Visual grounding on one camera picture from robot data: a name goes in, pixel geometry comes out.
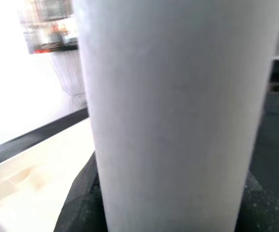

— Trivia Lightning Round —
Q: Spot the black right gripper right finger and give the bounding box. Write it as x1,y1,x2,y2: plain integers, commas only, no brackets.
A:
235,170,279,232

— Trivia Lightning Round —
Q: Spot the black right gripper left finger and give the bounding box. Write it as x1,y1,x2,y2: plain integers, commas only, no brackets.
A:
54,149,110,232

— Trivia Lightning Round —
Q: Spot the white plastic table top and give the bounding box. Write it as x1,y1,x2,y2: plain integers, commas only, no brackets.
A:
0,116,97,232

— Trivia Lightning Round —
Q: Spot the white plastic table leg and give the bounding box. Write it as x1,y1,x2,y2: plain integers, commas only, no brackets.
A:
72,0,279,232

